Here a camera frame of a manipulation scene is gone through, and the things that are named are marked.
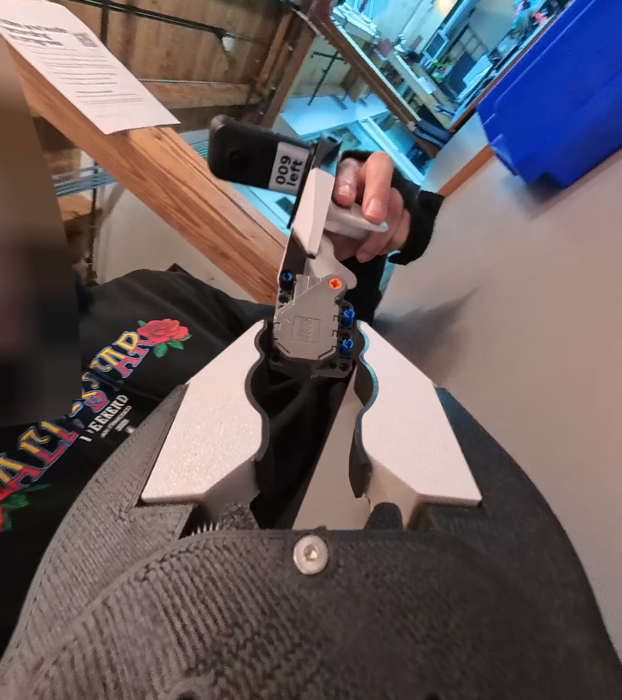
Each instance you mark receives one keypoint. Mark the person's left hand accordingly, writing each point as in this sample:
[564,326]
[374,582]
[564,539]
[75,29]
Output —
[382,191]

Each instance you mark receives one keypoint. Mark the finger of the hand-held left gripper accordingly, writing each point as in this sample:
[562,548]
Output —
[314,213]
[330,260]

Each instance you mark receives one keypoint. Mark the person's left forearm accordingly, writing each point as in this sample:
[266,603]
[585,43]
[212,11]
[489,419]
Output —
[423,219]

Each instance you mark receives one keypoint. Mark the printed white paper sheet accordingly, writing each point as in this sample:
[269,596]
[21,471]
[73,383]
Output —
[81,60]

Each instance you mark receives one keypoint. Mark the grey toy pull-back motor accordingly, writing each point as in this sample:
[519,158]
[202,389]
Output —
[305,328]

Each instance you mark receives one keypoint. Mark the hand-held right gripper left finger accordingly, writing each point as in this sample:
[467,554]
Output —
[207,437]

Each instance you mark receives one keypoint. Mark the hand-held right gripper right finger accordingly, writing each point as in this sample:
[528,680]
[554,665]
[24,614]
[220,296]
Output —
[420,437]

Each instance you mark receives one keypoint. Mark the blue plastic bin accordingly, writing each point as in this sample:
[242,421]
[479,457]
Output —
[573,98]

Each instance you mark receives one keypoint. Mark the wooden table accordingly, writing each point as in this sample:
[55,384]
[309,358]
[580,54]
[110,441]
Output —
[180,180]

